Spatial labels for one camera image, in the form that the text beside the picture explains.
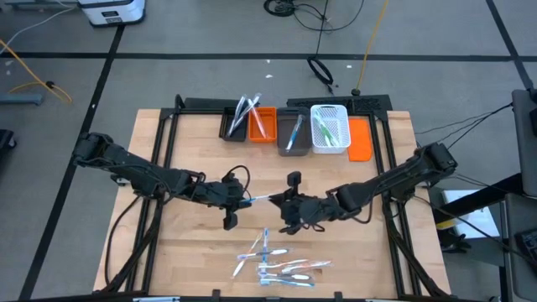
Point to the grey metal foot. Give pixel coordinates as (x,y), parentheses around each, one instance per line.
(21,99)

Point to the orange flat lid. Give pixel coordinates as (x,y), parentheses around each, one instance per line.
(360,140)

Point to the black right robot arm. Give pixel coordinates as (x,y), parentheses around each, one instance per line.
(398,180)

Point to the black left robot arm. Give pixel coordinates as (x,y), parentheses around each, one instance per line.
(134,170)

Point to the black keyboard device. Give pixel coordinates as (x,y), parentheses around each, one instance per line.
(528,245)

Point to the white perforated plastic basket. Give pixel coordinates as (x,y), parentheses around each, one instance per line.
(344,126)

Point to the black caster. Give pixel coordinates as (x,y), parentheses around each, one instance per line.
(6,140)

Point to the blue white toothbrush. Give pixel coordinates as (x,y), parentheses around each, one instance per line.
(295,132)
(289,282)
(262,198)
(265,239)

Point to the black perforated lid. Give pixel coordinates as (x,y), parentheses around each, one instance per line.
(335,102)

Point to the grey panel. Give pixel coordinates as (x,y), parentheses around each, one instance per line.
(520,277)

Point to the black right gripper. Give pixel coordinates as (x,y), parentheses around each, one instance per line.
(306,207)

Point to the grey plastic bin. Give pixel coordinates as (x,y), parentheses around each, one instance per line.
(306,138)

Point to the grey metal mounting plate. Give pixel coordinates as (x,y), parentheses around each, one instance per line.
(119,180)

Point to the black desk beam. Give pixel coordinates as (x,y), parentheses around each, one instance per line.
(482,199)

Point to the white black box appliance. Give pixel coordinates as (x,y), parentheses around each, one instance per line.
(111,10)

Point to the black plastic basket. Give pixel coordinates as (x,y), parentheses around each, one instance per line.
(224,121)

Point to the white paper sheet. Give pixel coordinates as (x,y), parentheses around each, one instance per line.
(474,218)

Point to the black table clamp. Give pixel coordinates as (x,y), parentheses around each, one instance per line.
(216,294)
(338,296)

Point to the orange plastic basket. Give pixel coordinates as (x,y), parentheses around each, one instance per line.
(272,126)

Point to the white label strip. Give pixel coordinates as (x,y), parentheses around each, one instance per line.
(155,299)

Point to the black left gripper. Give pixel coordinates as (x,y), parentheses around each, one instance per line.
(214,194)

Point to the black flat lid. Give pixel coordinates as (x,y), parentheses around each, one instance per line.
(210,102)

